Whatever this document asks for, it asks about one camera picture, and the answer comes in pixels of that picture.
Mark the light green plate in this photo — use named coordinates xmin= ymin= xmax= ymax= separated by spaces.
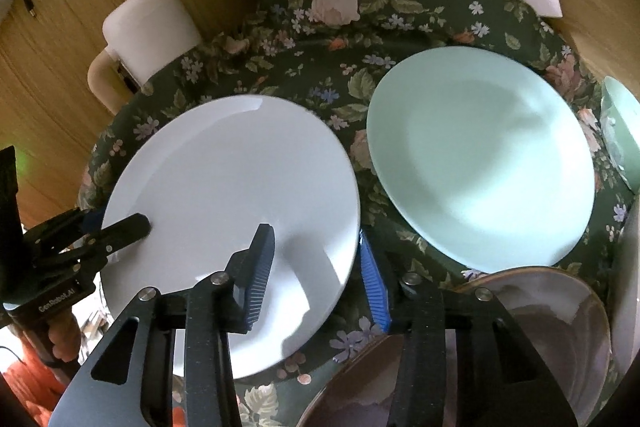
xmin=366 ymin=46 xmax=596 ymax=272

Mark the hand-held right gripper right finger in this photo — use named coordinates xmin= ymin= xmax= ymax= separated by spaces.
xmin=359 ymin=229 xmax=583 ymax=427

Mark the light green bowl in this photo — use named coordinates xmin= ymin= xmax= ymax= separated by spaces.
xmin=600 ymin=76 xmax=640 ymax=195

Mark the orange cloth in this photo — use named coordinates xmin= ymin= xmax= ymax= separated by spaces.
xmin=0 ymin=342 xmax=68 ymax=427

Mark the grey plate with brown rim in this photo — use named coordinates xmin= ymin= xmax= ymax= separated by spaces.
xmin=297 ymin=264 xmax=613 ymax=427

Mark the dark green floral tablecloth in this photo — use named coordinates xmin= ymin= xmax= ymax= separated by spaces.
xmin=77 ymin=0 xmax=636 ymax=427

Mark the white plate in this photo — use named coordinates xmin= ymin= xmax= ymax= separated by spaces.
xmin=100 ymin=94 xmax=362 ymax=380

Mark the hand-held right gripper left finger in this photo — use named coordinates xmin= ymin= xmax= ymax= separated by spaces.
xmin=47 ymin=223 xmax=277 ymax=427

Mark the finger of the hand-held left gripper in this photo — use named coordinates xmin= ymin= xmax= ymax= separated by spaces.
xmin=22 ymin=209 xmax=103 ymax=248
xmin=82 ymin=213 xmax=152 ymax=255

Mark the person's left hand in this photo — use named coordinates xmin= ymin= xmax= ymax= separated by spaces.
xmin=47 ymin=307 xmax=83 ymax=364

